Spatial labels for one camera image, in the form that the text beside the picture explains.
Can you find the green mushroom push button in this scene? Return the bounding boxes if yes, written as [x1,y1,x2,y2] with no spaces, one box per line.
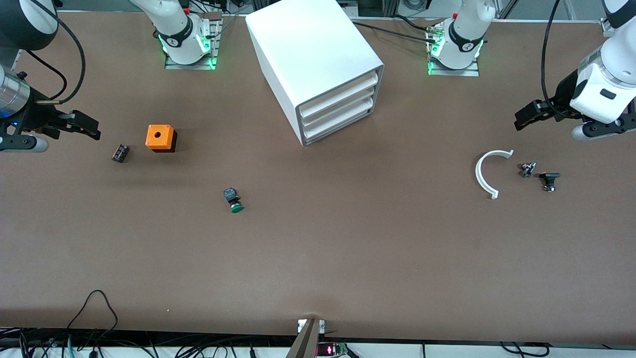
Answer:
[223,187,244,214]

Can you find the white curved plastic arc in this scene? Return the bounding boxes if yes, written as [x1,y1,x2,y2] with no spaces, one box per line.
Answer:
[475,149,515,200]

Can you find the small red-lit device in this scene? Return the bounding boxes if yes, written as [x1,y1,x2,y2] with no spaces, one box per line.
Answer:
[315,341,349,358]

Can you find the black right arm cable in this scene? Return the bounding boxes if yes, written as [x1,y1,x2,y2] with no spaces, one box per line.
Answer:
[21,48,69,104]
[50,7,87,105]

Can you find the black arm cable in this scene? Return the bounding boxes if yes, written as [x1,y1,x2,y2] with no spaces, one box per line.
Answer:
[541,0,569,119]
[21,48,69,104]
[50,7,87,105]

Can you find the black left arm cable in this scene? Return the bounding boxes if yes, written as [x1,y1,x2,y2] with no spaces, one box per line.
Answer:
[541,0,569,119]

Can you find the orange button enclosure box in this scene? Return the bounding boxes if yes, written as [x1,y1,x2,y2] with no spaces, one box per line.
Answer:
[145,124,178,154]

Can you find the aluminium arm base plate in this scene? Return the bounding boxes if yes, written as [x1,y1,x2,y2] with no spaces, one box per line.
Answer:
[164,12,222,71]
[426,22,480,77]

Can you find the black base cable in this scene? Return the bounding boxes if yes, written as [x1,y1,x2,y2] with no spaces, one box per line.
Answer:
[352,21,438,45]
[395,15,438,33]

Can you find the black looped cable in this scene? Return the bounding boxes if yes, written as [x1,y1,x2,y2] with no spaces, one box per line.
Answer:
[66,289,119,341]
[498,341,551,358]

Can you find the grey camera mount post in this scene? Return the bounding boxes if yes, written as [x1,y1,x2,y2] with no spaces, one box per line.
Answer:
[285,318,326,358]

